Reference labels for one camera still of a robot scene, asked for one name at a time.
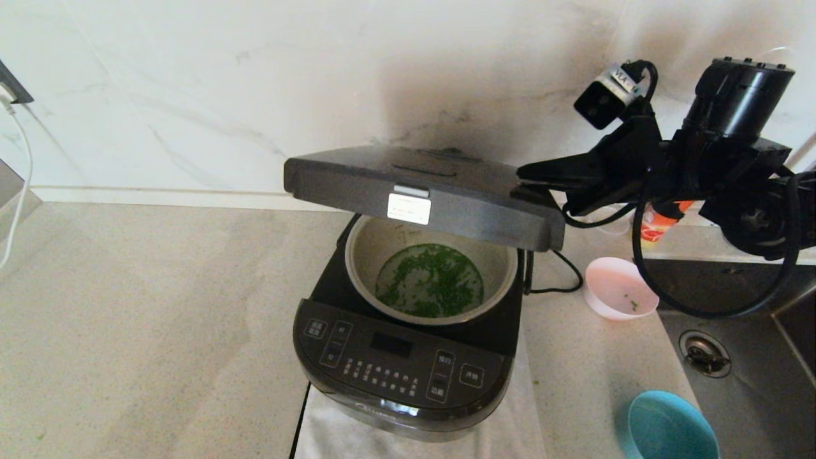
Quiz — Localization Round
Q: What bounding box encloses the black rice cooker body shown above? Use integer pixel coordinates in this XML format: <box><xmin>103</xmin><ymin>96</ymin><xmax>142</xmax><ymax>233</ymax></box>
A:
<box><xmin>293</xmin><ymin>214</ymin><xmax>533</xmax><ymax>442</ymax></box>

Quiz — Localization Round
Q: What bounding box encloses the black power cable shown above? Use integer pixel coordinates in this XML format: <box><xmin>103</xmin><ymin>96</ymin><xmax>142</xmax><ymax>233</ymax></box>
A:
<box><xmin>526</xmin><ymin>249</ymin><xmax>584</xmax><ymax>294</ymax></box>

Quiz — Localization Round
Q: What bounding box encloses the pink bowl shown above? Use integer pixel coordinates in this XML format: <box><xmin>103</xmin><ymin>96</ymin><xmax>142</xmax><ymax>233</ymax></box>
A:
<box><xmin>585</xmin><ymin>257</ymin><xmax>659</xmax><ymax>321</ymax></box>

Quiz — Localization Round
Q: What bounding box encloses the white charger cable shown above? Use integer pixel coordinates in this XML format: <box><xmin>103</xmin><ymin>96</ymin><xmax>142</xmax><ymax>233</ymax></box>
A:
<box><xmin>0</xmin><ymin>96</ymin><xmax>34</xmax><ymax>272</ymax></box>

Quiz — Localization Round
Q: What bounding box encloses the grey wall outlet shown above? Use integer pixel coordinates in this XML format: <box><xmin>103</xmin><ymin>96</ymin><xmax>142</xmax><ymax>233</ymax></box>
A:
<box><xmin>0</xmin><ymin>59</ymin><xmax>36</xmax><ymax>106</ymax></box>

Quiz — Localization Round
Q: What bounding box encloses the blue bowl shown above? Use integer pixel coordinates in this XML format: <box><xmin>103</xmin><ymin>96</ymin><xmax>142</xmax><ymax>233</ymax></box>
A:
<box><xmin>615</xmin><ymin>390</ymin><xmax>720</xmax><ymax>459</ymax></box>

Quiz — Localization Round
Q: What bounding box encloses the black rice cooker lid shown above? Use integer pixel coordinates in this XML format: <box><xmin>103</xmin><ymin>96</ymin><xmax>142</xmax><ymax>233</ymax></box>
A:
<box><xmin>284</xmin><ymin>147</ymin><xmax>566</xmax><ymax>252</ymax></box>

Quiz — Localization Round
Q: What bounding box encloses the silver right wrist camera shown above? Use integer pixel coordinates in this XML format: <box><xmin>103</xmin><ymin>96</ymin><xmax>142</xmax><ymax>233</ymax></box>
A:
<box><xmin>574</xmin><ymin>62</ymin><xmax>641</xmax><ymax>130</ymax></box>

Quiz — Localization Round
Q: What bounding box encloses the steel sink drain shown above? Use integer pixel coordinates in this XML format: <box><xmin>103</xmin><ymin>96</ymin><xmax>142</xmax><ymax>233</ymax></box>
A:
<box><xmin>678</xmin><ymin>330</ymin><xmax>732</xmax><ymax>378</ymax></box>

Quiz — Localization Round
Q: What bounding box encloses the orange yellow detergent bottle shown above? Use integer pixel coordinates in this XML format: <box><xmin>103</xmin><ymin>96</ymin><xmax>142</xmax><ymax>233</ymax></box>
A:
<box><xmin>641</xmin><ymin>201</ymin><xmax>696</xmax><ymax>246</ymax></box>

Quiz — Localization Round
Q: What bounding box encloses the steel sink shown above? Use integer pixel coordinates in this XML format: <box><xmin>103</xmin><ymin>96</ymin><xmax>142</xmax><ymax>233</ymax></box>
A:
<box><xmin>631</xmin><ymin>257</ymin><xmax>816</xmax><ymax>459</ymax></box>

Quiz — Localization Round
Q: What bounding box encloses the long black camera cable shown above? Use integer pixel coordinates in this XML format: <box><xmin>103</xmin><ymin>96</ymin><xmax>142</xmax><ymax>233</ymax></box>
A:
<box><xmin>561</xmin><ymin>59</ymin><xmax>805</xmax><ymax>319</ymax></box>

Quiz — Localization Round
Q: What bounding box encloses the black strip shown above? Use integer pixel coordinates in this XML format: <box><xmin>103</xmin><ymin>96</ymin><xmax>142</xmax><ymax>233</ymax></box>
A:
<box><xmin>288</xmin><ymin>384</ymin><xmax>312</xmax><ymax>459</ymax></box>

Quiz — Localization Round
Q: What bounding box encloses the cream inner pot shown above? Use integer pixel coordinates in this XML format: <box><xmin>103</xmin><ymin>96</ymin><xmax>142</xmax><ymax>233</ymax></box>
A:
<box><xmin>345</xmin><ymin>215</ymin><xmax>518</xmax><ymax>326</ymax></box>

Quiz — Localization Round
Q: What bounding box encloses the white cloth mat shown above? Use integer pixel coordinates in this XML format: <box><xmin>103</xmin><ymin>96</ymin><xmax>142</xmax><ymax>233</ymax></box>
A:
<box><xmin>295</xmin><ymin>347</ymin><xmax>549</xmax><ymax>459</ymax></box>

